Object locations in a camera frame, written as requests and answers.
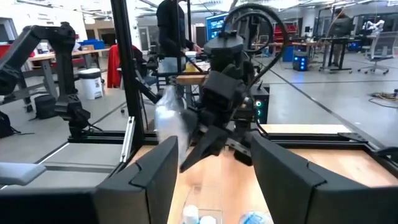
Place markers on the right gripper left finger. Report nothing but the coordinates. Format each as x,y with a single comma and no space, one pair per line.
149,186

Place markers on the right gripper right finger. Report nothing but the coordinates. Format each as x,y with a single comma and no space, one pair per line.
280,174

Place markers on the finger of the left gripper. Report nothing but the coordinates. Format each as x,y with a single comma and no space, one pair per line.
244,157
208,143

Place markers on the teal mouthwash bottle white cap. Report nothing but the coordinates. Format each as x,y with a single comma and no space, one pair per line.
207,220
190,216

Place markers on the blue toothbrush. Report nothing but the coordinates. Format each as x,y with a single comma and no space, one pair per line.
253,218

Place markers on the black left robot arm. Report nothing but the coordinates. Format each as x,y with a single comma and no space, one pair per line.
63,62

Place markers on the blue lit monitor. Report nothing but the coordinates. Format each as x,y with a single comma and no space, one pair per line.
216,26

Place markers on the white cup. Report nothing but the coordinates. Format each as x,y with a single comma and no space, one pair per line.
190,56

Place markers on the small wooden table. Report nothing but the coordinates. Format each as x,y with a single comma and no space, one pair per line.
189,79

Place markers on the black computer tower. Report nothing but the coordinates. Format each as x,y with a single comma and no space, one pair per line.
263,102

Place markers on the person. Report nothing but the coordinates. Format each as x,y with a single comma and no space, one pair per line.
340,28
169,28

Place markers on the red shelf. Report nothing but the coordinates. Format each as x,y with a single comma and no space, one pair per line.
290,31

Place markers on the blue lit box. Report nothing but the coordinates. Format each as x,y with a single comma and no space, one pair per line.
300,62

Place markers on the red jacket on chair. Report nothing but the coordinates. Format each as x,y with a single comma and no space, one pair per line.
113,65

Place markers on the black standing desk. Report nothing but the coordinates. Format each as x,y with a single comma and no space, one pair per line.
339,40

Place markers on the white trash bin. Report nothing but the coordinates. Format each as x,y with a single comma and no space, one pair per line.
90,85

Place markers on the grey rounded device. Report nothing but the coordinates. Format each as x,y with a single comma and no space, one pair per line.
21,172

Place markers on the black case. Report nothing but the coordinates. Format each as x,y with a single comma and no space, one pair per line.
46,107

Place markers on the blue storage bin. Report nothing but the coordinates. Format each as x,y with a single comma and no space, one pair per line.
93,44

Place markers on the black bag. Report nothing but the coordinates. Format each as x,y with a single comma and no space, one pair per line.
6,124

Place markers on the grey office chair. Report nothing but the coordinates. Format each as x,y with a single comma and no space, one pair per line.
381,46

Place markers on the wooden workbench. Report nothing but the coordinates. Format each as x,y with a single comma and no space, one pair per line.
40,57

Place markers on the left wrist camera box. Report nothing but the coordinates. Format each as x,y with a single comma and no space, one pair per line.
222,91

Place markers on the silver aluminium bracket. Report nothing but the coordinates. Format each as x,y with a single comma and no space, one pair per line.
128,140

